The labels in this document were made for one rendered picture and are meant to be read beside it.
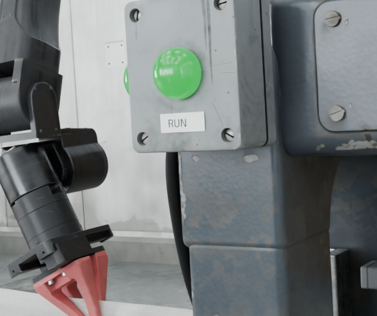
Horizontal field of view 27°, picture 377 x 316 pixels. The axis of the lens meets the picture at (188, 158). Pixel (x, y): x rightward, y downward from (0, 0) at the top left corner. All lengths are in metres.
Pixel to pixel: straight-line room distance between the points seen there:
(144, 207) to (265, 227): 6.48
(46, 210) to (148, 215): 6.15
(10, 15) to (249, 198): 0.43
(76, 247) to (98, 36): 6.44
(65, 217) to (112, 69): 6.30
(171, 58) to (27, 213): 0.39
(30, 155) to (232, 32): 0.41
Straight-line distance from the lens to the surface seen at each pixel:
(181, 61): 0.44
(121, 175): 7.07
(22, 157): 0.81
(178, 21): 0.45
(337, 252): 0.67
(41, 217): 0.79
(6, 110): 0.80
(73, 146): 0.86
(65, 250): 0.77
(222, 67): 0.44
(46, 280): 0.80
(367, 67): 0.46
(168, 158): 0.53
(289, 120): 0.48
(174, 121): 0.45
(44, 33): 0.83
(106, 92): 7.12
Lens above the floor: 1.26
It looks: 3 degrees down
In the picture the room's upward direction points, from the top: 3 degrees counter-clockwise
